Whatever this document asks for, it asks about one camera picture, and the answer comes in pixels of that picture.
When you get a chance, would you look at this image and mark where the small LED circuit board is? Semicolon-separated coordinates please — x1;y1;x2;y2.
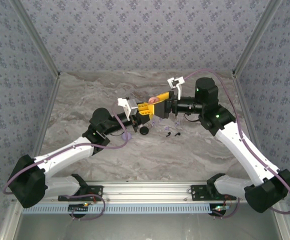
211;204;230;216
68;202;90;214

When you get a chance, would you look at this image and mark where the grey metal sheet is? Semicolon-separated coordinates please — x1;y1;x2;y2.
14;213;281;240

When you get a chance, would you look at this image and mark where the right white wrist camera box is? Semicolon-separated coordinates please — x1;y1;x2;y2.
167;76;187;100

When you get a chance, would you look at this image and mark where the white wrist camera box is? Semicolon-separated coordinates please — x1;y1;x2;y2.
167;76;187;100
116;96;139;122

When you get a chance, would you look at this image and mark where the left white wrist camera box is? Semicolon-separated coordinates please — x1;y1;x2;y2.
116;96;139;122

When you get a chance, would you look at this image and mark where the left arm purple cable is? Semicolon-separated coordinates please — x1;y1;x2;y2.
2;101;133;221

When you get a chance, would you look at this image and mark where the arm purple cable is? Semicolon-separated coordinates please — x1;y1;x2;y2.
183;69;290;220
2;101;133;221

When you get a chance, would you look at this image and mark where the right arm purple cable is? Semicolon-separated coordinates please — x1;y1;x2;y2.
183;69;290;220

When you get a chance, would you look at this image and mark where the aluminium table side rail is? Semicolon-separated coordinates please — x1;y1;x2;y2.
232;74;272;183
32;74;62;157

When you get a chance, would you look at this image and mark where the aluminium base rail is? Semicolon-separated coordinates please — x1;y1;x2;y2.
11;181;285;204

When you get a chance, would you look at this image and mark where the slotted pale cable duct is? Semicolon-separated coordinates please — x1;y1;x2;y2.
21;203;215;215

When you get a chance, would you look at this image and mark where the aluminium frame post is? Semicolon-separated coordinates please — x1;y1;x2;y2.
9;0;62;79
231;0;284;79

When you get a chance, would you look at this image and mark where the aluminium lower frame rail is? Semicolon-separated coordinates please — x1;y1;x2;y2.
0;201;23;240
271;201;290;240

